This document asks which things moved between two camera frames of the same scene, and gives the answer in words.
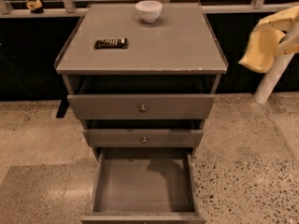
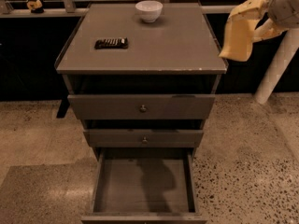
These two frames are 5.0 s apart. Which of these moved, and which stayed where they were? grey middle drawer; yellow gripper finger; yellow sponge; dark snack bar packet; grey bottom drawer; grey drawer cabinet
Moved: yellow sponge; yellow gripper finger
Stayed: grey bottom drawer; dark snack bar packet; grey middle drawer; grey drawer cabinet
